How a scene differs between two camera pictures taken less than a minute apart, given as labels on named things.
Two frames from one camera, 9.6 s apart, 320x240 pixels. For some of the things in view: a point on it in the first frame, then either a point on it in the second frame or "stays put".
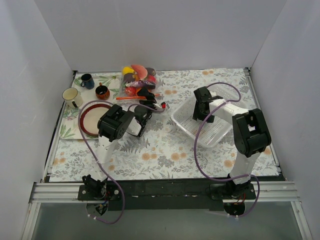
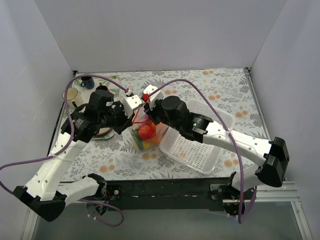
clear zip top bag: (136, 78) → (145, 134)
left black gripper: (147, 99) → (122, 120)
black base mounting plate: (163, 194) stays put
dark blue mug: (87, 81) stays put
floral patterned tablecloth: (162, 153) stays put
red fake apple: (130, 91) → (146, 132)
